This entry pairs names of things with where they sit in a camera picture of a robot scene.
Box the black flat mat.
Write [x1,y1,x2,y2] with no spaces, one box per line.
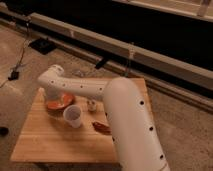
[29,38,56,55]

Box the brown reddish food item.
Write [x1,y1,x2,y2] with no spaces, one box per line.
[92,122,111,134]

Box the small black object left edge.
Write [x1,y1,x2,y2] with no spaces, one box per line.
[0,127,9,136]

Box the white plastic cup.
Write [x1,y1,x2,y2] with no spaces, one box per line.
[63,105,82,128]

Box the orange ceramic bowl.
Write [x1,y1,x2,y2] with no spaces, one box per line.
[45,93,75,110]

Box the black cable with plug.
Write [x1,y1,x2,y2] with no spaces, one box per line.
[7,18,33,81]

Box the black clip on rail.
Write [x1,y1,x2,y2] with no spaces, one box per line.
[95,58,108,69]

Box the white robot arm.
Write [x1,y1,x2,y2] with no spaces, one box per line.
[38,65,170,171]

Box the wooden board table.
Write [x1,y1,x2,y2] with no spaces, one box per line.
[10,77,155,164]

